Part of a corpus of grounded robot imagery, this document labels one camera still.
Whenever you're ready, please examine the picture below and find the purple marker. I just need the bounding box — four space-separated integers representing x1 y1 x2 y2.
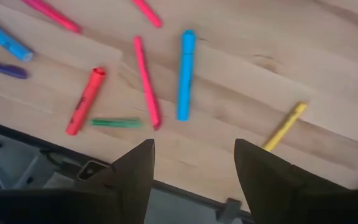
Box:
0 57 29 80

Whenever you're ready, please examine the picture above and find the table-level camera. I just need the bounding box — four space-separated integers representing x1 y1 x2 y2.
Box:
76 159 107 182

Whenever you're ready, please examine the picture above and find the green marker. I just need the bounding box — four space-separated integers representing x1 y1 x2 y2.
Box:
89 117 143 129

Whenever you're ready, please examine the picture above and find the grey metal camera mount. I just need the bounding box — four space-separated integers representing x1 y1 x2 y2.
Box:
0 129 77 191

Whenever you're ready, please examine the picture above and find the thick blue marker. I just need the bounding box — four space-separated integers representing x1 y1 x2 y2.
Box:
0 12 34 62
176 29 197 122

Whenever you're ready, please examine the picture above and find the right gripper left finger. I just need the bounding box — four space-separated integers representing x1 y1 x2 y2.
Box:
82 139 156 224

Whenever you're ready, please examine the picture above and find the red marker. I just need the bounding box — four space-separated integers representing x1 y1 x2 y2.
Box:
65 67 107 136

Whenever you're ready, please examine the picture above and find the dark frame clamp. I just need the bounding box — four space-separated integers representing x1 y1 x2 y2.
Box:
215 198 244 223

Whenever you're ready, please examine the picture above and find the yellow marker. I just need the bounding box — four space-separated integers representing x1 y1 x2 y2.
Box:
262 101 308 152

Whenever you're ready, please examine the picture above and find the pink marker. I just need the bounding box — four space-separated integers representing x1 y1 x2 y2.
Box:
132 35 163 131
21 0 83 34
131 0 163 29

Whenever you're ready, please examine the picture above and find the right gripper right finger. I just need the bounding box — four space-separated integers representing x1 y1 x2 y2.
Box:
234 139 358 224

